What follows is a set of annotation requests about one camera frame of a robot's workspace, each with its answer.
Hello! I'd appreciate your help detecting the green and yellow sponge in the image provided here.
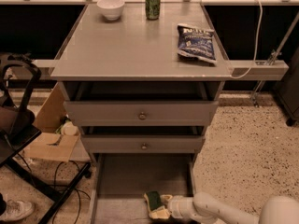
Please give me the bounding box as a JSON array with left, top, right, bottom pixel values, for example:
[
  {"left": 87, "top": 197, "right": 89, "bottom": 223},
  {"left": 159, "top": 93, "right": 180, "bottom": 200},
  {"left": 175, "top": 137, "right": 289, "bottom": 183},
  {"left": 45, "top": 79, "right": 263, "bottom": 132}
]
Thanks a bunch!
[{"left": 144, "top": 191, "right": 163, "bottom": 212}]

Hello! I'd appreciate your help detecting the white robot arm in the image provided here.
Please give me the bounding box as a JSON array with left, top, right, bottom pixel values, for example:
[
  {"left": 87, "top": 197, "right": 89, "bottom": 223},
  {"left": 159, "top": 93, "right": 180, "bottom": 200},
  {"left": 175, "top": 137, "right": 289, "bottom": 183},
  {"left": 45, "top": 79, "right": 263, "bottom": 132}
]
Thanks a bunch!
[{"left": 144, "top": 191, "right": 299, "bottom": 224}]

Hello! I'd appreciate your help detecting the grey bottom drawer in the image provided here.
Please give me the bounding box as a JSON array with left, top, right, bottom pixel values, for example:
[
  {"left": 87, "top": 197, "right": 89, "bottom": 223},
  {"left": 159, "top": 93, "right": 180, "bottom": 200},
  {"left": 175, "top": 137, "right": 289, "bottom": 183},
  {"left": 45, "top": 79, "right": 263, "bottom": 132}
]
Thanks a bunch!
[{"left": 88, "top": 154, "right": 197, "bottom": 224}]

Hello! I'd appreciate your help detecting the grey drawer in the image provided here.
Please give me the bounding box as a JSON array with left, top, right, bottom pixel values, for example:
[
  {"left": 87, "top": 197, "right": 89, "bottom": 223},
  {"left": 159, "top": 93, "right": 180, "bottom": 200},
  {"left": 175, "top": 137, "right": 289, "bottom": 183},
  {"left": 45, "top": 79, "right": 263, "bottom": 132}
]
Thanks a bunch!
[
  {"left": 64, "top": 81, "right": 218, "bottom": 126},
  {"left": 88, "top": 154, "right": 197, "bottom": 224},
  {"left": 81, "top": 126, "right": 204, "bottom": 153}
]

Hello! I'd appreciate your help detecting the grey middle drawer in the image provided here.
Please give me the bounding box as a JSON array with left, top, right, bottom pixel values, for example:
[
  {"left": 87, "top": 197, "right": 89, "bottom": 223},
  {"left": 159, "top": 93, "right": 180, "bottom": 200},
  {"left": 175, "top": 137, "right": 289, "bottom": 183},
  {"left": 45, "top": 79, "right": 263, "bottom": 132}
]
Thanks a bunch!
[{"left": 81, "top": 126, "right": 204, "bottom": 153}]

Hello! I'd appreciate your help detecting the grey drawer cabinet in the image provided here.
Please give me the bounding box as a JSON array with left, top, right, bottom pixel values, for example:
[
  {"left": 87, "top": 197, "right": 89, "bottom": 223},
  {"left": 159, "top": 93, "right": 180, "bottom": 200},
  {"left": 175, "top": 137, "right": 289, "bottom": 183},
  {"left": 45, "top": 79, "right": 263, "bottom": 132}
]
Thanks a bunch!
[{"left": 50, "top": 1, "right": 234, "bottom": 224}]

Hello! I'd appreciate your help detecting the grey top drawer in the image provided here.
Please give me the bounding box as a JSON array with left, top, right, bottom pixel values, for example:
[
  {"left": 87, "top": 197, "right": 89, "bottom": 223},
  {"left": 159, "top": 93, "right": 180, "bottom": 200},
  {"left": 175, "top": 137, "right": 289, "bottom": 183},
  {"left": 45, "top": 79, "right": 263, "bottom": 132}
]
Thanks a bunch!
[{"left": 64, "top": 81, "right": 218, "bottom": 126}]

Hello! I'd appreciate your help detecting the white plastic container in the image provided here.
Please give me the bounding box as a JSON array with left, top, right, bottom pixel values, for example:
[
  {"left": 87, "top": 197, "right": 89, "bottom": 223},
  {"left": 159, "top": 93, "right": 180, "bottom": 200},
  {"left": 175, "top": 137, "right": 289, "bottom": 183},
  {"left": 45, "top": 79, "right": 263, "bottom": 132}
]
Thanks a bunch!
[{"left": 61, "top": 121, "right": 78, "bottom": 136}]

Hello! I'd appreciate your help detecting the cardboard box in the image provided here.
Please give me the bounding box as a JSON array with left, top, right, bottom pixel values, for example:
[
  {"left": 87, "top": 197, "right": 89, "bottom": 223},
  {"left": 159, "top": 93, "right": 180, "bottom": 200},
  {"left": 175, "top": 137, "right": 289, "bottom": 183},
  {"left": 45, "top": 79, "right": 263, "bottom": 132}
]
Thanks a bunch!
[{"left": 24, "top": 84, "right": 78, "bottom": 161}]

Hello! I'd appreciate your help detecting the white sneaker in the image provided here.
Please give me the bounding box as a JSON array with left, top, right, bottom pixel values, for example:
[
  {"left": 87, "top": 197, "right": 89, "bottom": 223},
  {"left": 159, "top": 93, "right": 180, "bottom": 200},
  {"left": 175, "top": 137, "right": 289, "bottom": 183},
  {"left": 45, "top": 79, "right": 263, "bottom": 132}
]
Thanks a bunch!
[{"left": 0, "top": 200, "right": 35, "bottom": 222}]

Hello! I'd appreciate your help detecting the blue chip bag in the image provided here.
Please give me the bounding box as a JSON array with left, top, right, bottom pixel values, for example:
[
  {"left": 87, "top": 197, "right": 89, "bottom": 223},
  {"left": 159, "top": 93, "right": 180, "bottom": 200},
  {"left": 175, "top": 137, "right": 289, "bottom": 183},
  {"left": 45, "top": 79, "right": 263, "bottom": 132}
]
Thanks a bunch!
[{"left": 177, "top": 23, "right": 216, "bottom": 63}]

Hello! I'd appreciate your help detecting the metal diagonal strut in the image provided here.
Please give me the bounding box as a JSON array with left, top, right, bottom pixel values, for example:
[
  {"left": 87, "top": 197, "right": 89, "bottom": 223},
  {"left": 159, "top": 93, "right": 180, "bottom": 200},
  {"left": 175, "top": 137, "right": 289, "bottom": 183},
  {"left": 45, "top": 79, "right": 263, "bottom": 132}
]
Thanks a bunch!
[{"left": 250, "top": 11, "right": 299, "bottom": 107}]

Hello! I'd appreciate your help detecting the white ceramic bowl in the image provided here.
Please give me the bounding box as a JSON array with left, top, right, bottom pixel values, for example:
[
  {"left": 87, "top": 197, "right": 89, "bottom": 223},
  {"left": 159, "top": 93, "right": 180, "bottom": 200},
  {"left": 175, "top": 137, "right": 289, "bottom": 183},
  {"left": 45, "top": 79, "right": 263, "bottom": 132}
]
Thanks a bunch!
[{"left": 97, "top": 0, "right": 125, "bottom": 21}]

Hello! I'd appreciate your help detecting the green soda can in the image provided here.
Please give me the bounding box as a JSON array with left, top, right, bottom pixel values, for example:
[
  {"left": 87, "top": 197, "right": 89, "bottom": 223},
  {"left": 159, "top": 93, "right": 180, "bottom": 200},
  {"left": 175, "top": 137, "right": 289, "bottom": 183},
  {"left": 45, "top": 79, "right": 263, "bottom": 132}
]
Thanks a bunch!
[{"left": 145, "top": 0, "right": 161, "bottom": 20}]

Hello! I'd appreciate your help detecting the black floor cable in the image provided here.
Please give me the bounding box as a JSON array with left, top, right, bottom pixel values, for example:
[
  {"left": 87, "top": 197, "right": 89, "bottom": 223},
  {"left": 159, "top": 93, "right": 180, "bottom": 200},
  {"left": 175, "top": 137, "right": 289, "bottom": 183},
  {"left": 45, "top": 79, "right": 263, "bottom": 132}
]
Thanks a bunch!
[{"left": 50, "top": 160, "right": 92, "bottom": 224}]

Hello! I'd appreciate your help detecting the black chair frame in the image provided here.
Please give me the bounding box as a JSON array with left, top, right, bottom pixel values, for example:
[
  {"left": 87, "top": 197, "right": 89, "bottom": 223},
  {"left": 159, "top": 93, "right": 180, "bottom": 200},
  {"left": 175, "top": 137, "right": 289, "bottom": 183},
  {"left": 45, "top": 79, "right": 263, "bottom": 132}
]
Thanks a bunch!
[{"left": 0, "top": 53, "right": 91, "bottom": 224}]

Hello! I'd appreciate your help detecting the white cable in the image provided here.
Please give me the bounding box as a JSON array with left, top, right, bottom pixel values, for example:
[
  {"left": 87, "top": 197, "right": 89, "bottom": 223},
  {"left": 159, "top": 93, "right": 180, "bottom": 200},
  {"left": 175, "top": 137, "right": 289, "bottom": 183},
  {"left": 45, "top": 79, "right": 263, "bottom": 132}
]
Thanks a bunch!
[{"left": 229, "top": 0, "right": 263, "bottom": 80}]

